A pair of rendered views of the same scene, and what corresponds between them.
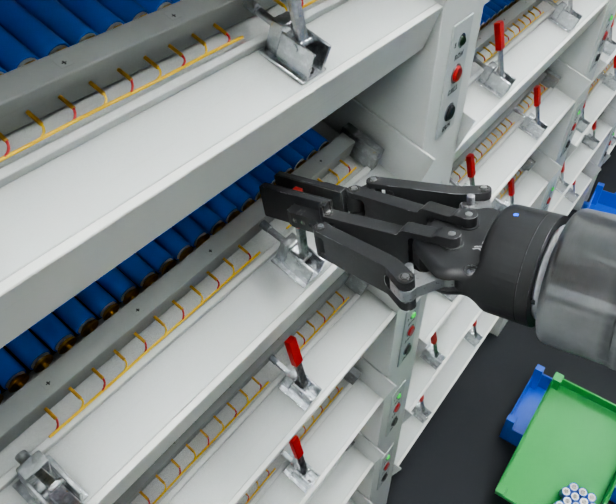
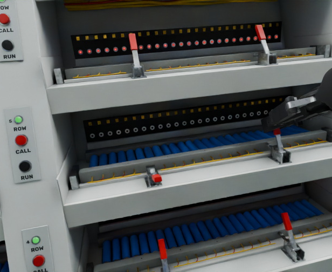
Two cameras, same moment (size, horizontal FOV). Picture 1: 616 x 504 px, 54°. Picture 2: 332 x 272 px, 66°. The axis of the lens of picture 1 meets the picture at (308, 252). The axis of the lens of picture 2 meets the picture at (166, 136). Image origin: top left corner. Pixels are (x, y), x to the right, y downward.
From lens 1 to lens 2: 0.38 m
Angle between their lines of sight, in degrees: 57
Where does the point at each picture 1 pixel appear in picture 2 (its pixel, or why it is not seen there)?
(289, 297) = (271, 165)
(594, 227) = not seen: outside the picture
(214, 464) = (234, 263)
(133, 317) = (202, 151)
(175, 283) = (221, 148)
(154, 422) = (194, 178)
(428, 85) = not seen: outside the picture
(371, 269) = (282, 108)
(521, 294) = not seen: outside the picture
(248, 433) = (256, 259)
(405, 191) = not seen: hidden behind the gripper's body
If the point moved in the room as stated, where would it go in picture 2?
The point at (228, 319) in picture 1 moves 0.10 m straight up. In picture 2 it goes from (240, 165) to (233, 116)
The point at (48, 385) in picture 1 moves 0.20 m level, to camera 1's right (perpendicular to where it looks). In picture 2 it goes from (167, 156) to (262, 151)
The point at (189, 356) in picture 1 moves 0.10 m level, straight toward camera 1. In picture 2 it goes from (218, 169) to (203, 180)
